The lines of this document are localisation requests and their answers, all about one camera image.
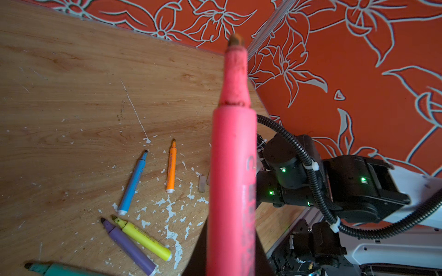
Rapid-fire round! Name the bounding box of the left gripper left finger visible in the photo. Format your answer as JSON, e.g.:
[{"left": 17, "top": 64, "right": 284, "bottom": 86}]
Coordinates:
[{"left": 182, "top": 220, "right": 208, "bottom": 276}]

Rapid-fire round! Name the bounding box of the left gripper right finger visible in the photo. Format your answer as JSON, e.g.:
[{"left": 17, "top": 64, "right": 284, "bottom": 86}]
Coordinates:
[{"left": 255, "top": 233, "right": 275, "bottom": 276}]

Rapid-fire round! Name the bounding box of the pink marker pen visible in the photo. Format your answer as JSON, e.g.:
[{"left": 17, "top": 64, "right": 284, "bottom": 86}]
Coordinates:
[{"left": 206, "top": 34, "right": 257, "bottom": 276}]

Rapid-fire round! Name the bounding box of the orange marker pen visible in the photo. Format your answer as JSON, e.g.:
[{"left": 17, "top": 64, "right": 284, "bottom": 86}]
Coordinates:
[{"left": 166, "top": 139, "right": 177, "bottom": 194}]

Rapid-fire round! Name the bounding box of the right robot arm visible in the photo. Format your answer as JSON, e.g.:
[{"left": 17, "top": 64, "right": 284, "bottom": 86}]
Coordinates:
[{"left": 257, "top": 116, "right": 442, "bottom": 276}]

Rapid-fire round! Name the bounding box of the yellow marker pen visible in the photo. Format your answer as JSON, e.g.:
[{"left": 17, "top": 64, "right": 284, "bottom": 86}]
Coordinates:
[{"left": 111, "top": 215, "right": 172, "bottom": 262}]

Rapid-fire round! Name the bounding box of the purple marker pen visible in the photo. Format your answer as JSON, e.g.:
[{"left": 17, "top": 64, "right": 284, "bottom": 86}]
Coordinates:
[{"left": 100, "top": 217, "right": 156, "bottom": 276}]

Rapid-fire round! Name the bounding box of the clear pen cap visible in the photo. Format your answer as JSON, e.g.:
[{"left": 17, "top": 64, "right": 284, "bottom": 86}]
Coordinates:
[{"left": 198, "top": 175, "right": 207, "bottom": 193}]

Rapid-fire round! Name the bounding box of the blue marker pen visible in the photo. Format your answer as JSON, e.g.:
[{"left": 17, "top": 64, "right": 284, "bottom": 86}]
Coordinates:
[{"left": 117, "top": 150, "right": 148, "bottom": 216}]

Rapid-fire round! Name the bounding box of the green marker pen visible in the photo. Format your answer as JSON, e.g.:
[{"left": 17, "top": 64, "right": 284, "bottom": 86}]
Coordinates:
[{"left": 24, "top": 262, "right": 104, "bottom": 276}]

